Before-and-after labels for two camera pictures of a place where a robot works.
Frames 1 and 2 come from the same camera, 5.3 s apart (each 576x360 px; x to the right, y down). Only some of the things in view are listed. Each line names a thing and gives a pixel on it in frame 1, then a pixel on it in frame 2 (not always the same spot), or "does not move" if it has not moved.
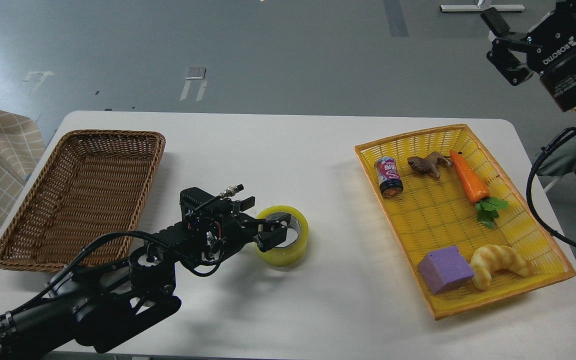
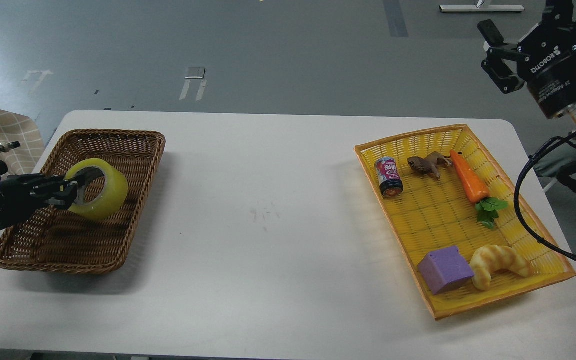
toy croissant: x=486 y=258 does not move
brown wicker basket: x=92 y=184 does not move
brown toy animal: x=430 y=162 does not move
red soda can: x=390 y=183 does not move
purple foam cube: x=444 y=268 does not move
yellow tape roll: x=290 y=255 to x=112 y=195
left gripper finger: x=273 y=231 to x=61 y=194
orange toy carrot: x=476 y=190 does not move
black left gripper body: x=227 y=230 to x=21 y=195
